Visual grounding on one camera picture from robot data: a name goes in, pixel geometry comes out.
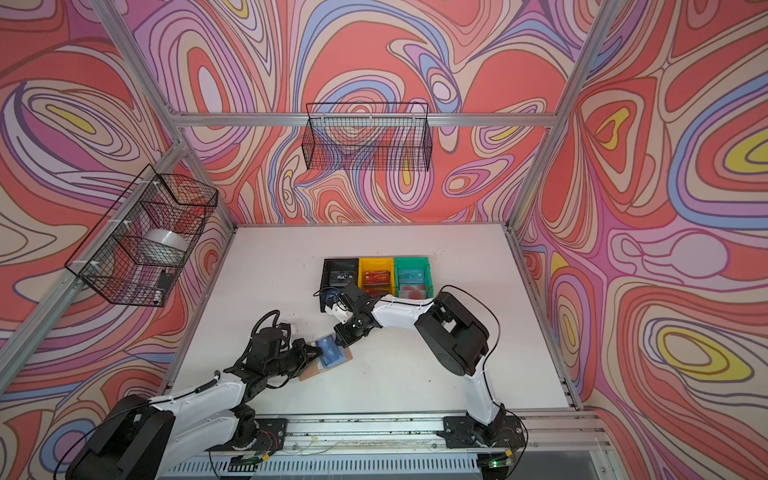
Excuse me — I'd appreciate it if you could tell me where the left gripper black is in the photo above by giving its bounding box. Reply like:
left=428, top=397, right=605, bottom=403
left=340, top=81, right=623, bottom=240
left=262, top=340, right=323, bottom=381

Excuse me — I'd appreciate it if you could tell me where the tan leather card holder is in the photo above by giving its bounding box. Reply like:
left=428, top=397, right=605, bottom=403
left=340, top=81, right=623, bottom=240
left=298, top=334, right=352, bottom=381

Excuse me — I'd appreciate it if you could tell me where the blue VIP credit card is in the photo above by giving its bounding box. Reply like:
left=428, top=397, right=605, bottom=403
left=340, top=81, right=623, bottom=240
left=315, top=335, right=346, bottom=368

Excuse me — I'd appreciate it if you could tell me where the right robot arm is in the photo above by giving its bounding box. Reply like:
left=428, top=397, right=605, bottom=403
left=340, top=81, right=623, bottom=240
left=323, top=284, right=528, bottom=452

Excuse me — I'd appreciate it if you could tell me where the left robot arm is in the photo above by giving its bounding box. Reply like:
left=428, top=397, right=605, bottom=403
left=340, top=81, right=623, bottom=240
left=53, top=310, right=322, bottom=479

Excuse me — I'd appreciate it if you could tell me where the red card upper yellow bin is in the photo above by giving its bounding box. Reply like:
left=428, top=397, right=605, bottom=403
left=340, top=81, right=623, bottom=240
left=363, top=270, right=391, bottom=287

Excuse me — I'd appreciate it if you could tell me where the red white card green bin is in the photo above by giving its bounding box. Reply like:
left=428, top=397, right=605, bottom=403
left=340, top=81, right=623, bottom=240
left=399, top=285, right=428, bottom=300

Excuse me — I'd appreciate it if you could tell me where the teal card in green bin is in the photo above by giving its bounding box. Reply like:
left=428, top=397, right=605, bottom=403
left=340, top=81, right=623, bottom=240
left=398, top=269, right=426, bottom=285

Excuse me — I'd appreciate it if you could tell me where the black storage bin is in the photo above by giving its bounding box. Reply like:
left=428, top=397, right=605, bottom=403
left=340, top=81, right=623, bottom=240
left=317, top=258, right=359, bottom=313

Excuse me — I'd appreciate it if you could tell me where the yellow storage bin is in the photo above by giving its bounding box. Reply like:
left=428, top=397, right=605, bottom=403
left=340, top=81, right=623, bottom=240
left=358, top=257, right=395, bottom=297

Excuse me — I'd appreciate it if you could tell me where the green storage bin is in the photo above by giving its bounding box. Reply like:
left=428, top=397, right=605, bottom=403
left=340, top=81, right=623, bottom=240
left=394, top=257, right=434, bottom=300

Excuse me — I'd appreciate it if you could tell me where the small black device in basket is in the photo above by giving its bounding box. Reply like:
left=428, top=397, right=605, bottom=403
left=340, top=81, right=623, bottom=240
left=156, top=270, right=174, bottom=295

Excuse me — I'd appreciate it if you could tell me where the grey tape roll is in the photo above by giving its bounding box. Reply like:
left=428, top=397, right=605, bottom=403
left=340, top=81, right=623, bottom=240
left=140, top=229, right=189, bottom=266

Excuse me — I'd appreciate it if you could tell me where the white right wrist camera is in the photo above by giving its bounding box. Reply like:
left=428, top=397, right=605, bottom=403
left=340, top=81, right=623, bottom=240
left=326, top=302, right=354, bottom=324

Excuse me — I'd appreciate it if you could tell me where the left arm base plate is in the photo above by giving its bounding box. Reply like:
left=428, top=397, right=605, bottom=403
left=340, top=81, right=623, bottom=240
left=211, top=418, right=288, bottom=454

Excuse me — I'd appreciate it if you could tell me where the aluminium front rail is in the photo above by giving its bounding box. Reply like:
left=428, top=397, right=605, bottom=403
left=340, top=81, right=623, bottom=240
left=119, top=410, right=619, bottom=463

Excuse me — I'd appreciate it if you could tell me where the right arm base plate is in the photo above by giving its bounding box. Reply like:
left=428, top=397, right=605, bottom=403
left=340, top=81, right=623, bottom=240
left=436, top=414, right=527, bottom=451

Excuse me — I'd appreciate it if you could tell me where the back wall wire basket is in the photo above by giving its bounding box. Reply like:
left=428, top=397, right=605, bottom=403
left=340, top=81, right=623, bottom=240
left=301, top=101, right=433, bottom=172

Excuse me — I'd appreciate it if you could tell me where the wall wire basket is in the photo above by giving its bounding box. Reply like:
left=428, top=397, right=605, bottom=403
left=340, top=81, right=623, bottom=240
left=301, top=101, right=433, bottom=172
left=65, top=166, right=219, bottom=308

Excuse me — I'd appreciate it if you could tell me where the left wall wire basket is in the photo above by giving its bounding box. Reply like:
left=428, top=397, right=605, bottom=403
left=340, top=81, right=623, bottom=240
left=65, top=166, right=219, bottom=308

